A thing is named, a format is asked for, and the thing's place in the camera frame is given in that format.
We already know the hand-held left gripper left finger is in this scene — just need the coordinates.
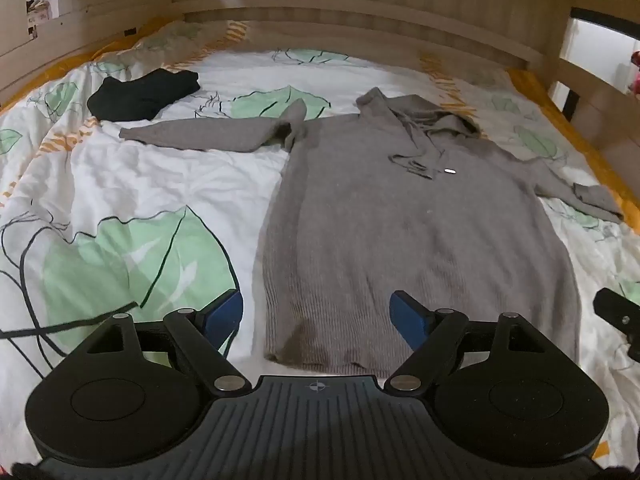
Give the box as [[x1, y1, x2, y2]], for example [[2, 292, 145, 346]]
[[75, 288, 252, 398]]

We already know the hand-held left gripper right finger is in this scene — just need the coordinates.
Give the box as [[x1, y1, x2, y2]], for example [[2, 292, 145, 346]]
[[384, 289, 562, 397]]

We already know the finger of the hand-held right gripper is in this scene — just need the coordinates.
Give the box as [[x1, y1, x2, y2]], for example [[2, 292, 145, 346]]
[[593, 287, 640, 357]]

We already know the grey hooded knit sweater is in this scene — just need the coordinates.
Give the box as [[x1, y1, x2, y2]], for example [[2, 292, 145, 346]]
[[119, 86, 625, 377]]

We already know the white leaf-print duvet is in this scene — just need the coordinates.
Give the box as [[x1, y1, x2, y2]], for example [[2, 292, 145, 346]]
[[0, 20, 640, 480]]

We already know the black folded garment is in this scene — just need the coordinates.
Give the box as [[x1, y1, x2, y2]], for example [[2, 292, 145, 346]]
[[86, 67, 200, 123]]

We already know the wooden bed frame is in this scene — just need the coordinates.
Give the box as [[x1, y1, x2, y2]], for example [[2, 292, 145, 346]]
[[0, 0, 640, 201]]

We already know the wall picture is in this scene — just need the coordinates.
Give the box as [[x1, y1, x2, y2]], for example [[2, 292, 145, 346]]
[[25, 0, 62, 37]]

